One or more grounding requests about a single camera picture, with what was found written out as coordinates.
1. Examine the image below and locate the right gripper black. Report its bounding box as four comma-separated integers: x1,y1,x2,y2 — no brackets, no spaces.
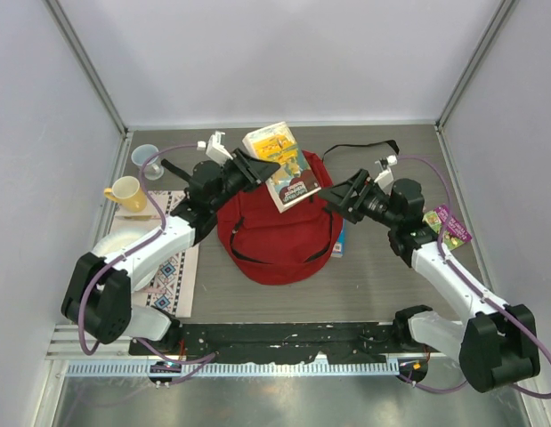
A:
316,168,401,230

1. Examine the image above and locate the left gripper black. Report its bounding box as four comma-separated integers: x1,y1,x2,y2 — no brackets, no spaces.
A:
210,149,279,213

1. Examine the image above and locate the yellow paperback book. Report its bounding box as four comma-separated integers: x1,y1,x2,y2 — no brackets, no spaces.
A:
242,122,320,213

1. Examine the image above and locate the red backpack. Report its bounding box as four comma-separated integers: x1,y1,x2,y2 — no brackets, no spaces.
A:
160,140,400,286

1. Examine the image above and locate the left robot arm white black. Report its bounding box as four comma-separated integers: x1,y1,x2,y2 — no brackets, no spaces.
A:
61,149,280,355

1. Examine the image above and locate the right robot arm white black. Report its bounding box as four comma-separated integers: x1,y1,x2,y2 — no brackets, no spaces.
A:
319,170,540,392

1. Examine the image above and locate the blue comic book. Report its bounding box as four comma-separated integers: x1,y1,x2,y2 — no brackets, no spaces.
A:
331,221,346,258

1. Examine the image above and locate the light blue cup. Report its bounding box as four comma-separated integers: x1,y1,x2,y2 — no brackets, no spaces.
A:
131,144,165,181

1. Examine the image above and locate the purple treehouse book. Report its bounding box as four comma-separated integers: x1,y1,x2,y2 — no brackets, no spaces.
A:
424,205,472,251

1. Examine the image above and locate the yellow mug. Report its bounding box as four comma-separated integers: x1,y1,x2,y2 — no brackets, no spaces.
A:
103,176,147,213

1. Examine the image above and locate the patterned placemat cloth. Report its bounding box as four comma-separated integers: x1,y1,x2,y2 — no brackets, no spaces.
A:
109,204,199,318

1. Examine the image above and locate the white paper plate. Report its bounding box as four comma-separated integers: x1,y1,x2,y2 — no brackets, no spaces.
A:
92,227,163,294

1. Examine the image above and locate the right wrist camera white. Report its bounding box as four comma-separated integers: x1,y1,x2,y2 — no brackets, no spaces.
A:
374,155,398,190

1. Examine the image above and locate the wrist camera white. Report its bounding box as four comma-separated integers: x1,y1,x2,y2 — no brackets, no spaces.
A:
374,155,398,190
197,131,233,165

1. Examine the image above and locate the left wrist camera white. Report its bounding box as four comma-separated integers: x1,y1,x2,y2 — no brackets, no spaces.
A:
197,131,233,165

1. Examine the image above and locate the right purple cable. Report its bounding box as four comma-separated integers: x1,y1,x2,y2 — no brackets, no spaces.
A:
394,154,550,398

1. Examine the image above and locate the purple cable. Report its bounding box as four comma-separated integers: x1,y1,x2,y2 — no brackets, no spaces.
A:
394,154,550,398
78,142,205,356

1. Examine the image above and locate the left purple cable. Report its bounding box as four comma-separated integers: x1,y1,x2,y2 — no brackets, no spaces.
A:
78,142,205,356

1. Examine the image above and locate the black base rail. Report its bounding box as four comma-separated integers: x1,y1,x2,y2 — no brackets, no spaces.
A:
146,320,437,365

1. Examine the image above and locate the white cable duct strip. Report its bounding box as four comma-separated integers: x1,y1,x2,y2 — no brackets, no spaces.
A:
66,359,399,378

